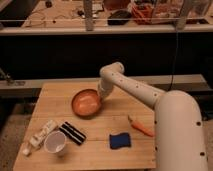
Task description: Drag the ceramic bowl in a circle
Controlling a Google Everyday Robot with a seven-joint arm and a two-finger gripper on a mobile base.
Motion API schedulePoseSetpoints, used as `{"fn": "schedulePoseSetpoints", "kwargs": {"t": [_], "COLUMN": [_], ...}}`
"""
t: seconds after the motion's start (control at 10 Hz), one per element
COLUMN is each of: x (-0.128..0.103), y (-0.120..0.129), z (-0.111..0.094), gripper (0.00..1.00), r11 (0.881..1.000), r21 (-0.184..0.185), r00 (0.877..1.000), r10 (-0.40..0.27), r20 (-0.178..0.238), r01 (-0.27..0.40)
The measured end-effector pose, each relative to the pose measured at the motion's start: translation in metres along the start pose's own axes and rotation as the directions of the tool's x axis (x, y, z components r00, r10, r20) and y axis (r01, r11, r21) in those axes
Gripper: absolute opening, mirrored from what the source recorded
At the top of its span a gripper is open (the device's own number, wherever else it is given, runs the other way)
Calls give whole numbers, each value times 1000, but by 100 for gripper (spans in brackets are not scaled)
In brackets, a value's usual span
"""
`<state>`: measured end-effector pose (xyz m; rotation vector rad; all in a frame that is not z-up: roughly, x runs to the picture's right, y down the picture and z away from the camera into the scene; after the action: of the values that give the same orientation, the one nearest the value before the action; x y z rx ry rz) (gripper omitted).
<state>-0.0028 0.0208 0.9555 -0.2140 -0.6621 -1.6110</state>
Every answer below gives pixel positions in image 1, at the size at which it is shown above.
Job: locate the blue sponge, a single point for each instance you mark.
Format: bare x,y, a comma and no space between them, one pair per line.
119,140

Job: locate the orange tool on shelf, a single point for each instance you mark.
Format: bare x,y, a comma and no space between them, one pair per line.
142,15

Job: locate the white paper cup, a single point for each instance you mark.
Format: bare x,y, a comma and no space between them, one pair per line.
55,143

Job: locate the grey metal post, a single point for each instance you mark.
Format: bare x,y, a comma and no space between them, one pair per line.
182,19
87,4

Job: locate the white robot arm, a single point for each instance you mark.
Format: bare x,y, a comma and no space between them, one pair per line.
179,135

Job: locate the orange toy carrot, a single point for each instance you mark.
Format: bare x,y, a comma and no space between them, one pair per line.
140,127

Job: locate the orange ceramic bowl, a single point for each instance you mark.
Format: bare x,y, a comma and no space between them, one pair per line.
86,103

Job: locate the grey metal post right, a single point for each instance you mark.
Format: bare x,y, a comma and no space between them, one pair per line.
182,19

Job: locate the white tube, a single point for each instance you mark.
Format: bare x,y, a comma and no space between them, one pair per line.
38,138

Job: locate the black object on shelf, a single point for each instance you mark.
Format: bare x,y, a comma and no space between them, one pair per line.
119,17

